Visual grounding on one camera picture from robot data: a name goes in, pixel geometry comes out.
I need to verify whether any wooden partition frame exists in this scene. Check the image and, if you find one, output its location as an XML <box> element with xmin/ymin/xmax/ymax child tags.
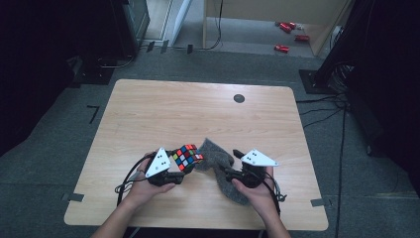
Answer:
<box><xmin>202</xmin><ymin>0</ymin><xmax>352</xmax><ymax>58</ymax></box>

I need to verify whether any long black floor cable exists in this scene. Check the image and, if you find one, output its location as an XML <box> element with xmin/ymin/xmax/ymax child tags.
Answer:
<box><xmin>334</xmin><ymin>105</ymin><xmax>348</xmax><ymax>238</ymax></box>

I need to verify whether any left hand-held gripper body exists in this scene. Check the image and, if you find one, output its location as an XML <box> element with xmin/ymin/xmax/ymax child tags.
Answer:
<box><xmin>145</xmin><ymin>147</ymin><xmax>186</xmax><ymax>186</ymax></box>

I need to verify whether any right hand-held gripper cable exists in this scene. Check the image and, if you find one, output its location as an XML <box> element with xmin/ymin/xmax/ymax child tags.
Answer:
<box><xmin>263</xmin><ymin>171</ymin><xmax>287</xmax><ymax>216</ymax></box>

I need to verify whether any looped black cable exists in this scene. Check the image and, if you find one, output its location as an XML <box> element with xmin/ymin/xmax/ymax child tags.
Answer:
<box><xmin>97</xmin><ymin>54</ymin><xmax>136</xmax><ymax>69</ymax></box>

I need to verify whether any grey fluffy cloth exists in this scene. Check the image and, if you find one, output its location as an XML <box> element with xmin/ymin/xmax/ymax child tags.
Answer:
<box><xmin>194</xmin><ymin>138</ymin><xmax>251</xmax><ymax>206</ymax></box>

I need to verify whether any white panel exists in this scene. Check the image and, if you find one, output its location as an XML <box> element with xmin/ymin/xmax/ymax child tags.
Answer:
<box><xmin>159</xmin><ymin>0</ymin><xmax>193</xmax><ymax>48</ymax></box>

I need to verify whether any black hanging cable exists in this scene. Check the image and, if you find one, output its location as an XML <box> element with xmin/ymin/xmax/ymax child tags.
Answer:
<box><xmin>171</xmin><ymin>0</ymin><xmax>225</xmax><ymax>52</ymax></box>

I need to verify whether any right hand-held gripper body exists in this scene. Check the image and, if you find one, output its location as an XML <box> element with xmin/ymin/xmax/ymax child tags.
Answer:
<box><xmin>232</xmin><ymin>148</ymin><xmax>279</xmax><ymax>188</ymax></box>

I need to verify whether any multicoloured puzzle cube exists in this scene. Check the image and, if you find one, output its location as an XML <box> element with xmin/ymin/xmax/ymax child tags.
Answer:
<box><xmin>171</xmin><ymin>144</ymin><xmax>205</xmax><ymax>173</ymax></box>

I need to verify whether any person's left hand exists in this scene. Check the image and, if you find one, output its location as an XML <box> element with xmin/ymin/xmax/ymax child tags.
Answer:
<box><xmin>123</xmin><ymin>151</ymin><xmax>176</xmax><ymax>210</ymax></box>

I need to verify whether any black glass-fronted cabinet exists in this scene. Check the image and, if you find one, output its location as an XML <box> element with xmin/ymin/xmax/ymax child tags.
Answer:
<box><xmin>110</xmin><ymin>0</ymin><xmax>151</xmax><ymax>58</ymax></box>

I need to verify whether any black floor plate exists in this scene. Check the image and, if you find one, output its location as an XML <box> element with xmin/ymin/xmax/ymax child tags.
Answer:
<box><xmin>67</xmin><ymin>55</ymin><xmax>117</xmax><ymax>88</ymax></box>

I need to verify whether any person's right hand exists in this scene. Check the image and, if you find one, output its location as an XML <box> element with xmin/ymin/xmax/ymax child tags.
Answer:
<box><xmin>231</xmin><ymin>166</ymin><xmax>282</xmax><ymax>220</ymax></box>

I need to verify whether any black stand with base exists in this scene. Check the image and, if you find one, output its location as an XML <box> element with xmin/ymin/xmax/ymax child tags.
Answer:
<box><xmin>298</xmin><ymin>0</ymin><xmax>368</xmax><ymax>95</ymax></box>

